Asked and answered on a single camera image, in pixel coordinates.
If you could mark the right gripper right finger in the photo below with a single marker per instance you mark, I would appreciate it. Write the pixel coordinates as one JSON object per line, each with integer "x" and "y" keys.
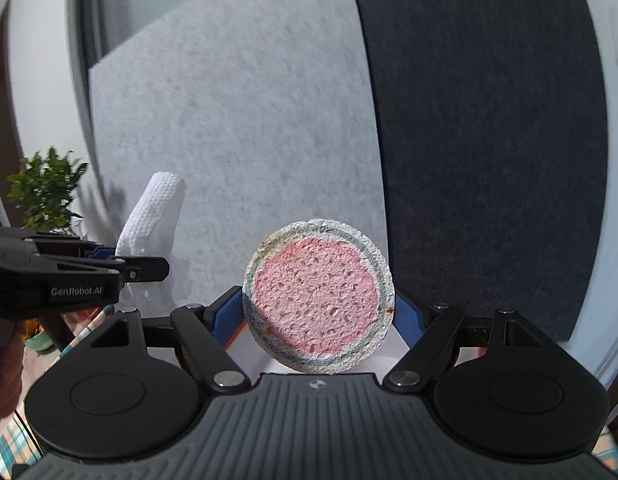
{"x": 429, "y": 333}

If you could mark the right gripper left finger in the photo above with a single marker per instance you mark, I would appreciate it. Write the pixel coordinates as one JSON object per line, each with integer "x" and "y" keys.
{"x": 203, "y": 335}

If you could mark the dark grey felt panel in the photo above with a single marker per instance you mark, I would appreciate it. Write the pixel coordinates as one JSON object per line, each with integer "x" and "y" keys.
{"x": 493, "y": 137}

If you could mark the round pink sponge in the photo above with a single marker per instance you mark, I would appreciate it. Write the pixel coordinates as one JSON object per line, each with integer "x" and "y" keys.
{"x": 310, "y": 263}

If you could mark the light grey felt panel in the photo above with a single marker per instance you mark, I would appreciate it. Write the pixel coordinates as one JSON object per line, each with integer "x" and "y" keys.
{"x": 263, "y": 107}

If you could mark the white paper towel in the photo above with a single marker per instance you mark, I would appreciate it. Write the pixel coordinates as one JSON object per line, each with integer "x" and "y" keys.
{"x": 150, "y": 232}

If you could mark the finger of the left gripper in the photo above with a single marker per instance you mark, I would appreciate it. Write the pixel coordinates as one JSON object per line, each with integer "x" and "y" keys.
{"x": 144, "y": 270}
{"x": 94, "y": 250}

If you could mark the orange storage box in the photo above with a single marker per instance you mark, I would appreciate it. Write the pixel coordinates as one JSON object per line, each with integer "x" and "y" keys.
{"x": 330, "y": 339}

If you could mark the plaid tablecloth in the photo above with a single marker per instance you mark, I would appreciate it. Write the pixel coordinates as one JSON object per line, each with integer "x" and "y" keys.
{"x": 511, "y": 405}

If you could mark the green potted plant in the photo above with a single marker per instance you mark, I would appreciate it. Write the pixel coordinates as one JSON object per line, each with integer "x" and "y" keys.
{"x": 44, "y": 190}

